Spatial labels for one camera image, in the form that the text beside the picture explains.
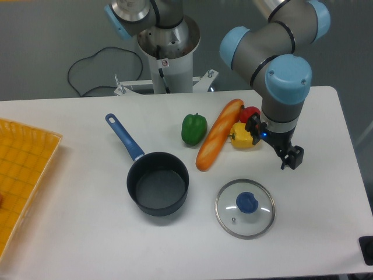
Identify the black object at table edge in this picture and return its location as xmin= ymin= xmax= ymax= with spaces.
xmin=358 ymin=236 xmax=373 ymax=266

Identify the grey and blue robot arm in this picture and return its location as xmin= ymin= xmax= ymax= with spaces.
xmin=104 ymin=1 xmax=330 ymax=169

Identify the green bell pepper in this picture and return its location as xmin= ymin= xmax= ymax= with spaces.
xmin=181 ymin=113 xmax=207 ymax=146

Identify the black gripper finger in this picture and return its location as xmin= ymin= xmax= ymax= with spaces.
xmin=280 ymin=145 xmax=304 ymax=170
xmin=245 ymin=113 xmax=266 ymax=145

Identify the glass lid with blue knob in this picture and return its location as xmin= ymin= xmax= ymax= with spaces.
xmin=214 ymin=178 xmax=276 ymax=240

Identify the black cable on floor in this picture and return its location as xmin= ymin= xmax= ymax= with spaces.
xmin=67 ymin=46 xmax=144 ymax=97

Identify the yellow woven basket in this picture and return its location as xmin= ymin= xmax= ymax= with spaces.
xmin=1 ymin=118 xmax=63 ymax=258

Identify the long orange bread loaf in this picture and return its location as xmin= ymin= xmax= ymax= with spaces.
xmin=195 ymin=99 xmax=244 ymax=172

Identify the dark saucepan with blue handle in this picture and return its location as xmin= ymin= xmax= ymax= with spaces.
xmin=105 ymin=113 xmax=189 ymax=216

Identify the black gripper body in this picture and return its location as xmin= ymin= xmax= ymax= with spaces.
xmin=259 ymin=129 xmax=294 ymax=158

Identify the yellow bell pepper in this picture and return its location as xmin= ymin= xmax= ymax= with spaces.
xmin=229 ymin=122 xmax=254 ymax=149

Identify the red bell pepper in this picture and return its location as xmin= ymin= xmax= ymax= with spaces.
xmin=239 ymin=106 xmax=261 ymax=124

